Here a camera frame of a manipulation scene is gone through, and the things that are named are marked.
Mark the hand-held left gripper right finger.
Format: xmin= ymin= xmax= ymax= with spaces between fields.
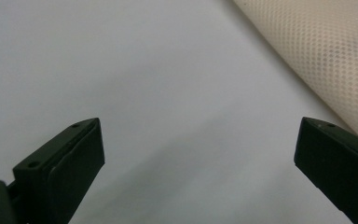
xmin=293 ymin=117 xmax=358 ymax=224

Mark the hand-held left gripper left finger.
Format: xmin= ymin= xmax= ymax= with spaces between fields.
xmin=12 ymin=117 xmax=106 ymax=224

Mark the cream towel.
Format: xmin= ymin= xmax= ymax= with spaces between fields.
xmin=232 ymin=0 xmax=358 ymax=146

